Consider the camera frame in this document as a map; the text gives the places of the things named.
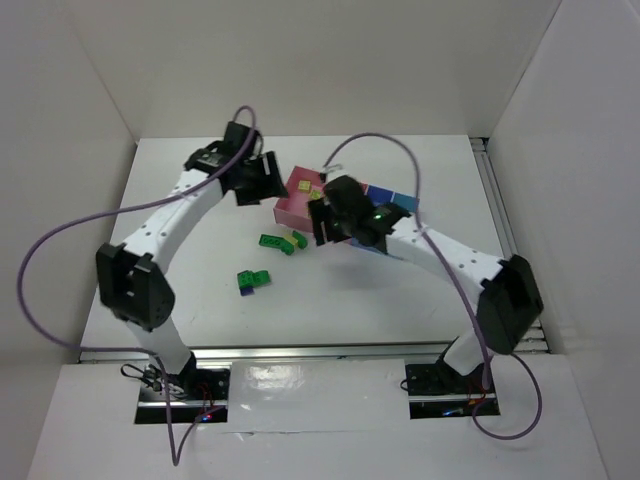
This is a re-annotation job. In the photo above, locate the pink and blue compartment tray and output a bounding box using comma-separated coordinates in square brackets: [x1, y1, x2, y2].
[273, 166, 417, 251]

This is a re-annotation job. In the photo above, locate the green and blue lego stack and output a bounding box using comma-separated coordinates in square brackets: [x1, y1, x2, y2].
[236, 270, 271, 296]

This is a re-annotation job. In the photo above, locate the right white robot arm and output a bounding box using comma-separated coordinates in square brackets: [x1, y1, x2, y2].
[308, 175, 544, 377]

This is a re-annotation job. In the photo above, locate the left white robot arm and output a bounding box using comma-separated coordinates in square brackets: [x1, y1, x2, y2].
[96, 121, 288, 390]

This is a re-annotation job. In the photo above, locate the green yellow lego cluster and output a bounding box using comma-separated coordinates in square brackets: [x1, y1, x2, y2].
[282, 230, 309, 256]

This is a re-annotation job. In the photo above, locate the green long lego brick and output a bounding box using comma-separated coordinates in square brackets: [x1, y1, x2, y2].
[259, 234, 283, 249]

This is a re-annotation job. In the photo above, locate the aluminium rail front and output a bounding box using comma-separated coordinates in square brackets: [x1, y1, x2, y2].
[79, 335, 550, 363]

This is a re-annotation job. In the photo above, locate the aluminium rail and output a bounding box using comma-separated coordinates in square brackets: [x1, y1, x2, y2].
[469, 137, 549, 353]
[79, 335, 550, 363]

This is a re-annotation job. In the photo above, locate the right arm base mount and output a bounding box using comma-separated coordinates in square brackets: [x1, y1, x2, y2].
[399, 362, 500, 420]

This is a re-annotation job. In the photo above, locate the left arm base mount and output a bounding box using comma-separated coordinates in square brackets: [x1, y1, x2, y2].
[120, 363, 231, 425]

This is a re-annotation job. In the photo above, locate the aluminium rail right side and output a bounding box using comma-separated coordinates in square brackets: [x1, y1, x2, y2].
[469, 137, 549, 353]

